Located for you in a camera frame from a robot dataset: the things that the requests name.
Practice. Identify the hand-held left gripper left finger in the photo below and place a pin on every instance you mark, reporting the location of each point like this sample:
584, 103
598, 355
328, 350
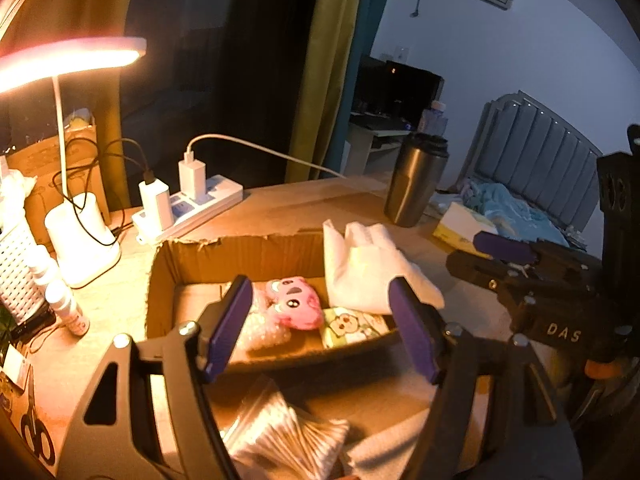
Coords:
232, 325

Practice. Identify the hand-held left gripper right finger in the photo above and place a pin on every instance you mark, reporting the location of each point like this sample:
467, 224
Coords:
412, 330

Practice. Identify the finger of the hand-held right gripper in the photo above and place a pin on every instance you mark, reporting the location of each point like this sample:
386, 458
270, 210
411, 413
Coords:
500, 247
470, 267

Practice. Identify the white cloth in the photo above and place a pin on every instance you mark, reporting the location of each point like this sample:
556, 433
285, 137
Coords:
365, 270

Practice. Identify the white bubble wrap pouch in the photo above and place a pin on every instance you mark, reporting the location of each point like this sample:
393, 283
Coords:
262, 330

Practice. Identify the blue blanket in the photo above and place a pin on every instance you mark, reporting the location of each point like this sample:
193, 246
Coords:
515, 210

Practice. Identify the yellow tissue box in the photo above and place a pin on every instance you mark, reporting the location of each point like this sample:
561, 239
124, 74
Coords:
460, 225

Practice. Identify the green cartoon tissue packet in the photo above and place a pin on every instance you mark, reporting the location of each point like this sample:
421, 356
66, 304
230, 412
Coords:
350, 327

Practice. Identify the pink plush toy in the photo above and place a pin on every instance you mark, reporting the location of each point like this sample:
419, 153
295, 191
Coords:
295, 305

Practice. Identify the steel tumbler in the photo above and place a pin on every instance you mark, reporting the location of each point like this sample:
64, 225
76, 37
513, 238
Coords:
412, 185

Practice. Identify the grey padded headboard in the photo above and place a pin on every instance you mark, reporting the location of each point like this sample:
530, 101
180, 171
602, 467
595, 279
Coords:
535, 150

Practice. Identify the bag of cotton swabs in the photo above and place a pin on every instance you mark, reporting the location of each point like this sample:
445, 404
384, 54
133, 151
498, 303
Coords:
280, 440

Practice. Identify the white power strip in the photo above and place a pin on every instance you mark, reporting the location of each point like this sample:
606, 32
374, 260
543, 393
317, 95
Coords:
215, 197

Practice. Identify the clear water bottle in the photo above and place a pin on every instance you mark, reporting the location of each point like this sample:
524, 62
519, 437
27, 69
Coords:
432, 120

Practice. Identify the white side table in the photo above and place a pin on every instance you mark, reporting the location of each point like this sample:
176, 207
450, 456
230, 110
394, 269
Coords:
360, 150

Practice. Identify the small white spray bottle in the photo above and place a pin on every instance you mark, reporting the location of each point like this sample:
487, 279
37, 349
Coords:
44, 267
67, 307

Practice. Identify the white desk lamp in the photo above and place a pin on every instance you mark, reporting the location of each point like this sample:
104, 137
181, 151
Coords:
82, 245

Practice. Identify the black monitor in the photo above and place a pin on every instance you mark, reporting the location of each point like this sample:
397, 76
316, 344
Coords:
395, 90

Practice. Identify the white paper tag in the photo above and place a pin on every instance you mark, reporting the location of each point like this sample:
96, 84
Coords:
19, 367

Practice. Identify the white perforated basket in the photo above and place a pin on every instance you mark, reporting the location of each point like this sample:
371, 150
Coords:
20, 270

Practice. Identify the black scissors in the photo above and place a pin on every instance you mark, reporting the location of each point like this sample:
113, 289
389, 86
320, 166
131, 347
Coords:
37, 435

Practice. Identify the yellow curtain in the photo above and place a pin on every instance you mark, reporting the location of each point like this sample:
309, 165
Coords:
325, 85

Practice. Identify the closed brown cardboard box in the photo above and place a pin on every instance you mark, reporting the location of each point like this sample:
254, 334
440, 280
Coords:
35, 195

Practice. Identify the white plastic bag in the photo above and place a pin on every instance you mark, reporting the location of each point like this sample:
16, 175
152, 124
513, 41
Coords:
15, 195

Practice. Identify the teal curtain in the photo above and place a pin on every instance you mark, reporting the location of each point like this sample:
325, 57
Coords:
370, 10

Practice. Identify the white wall socket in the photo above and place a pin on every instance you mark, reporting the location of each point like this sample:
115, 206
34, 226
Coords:
404, 52

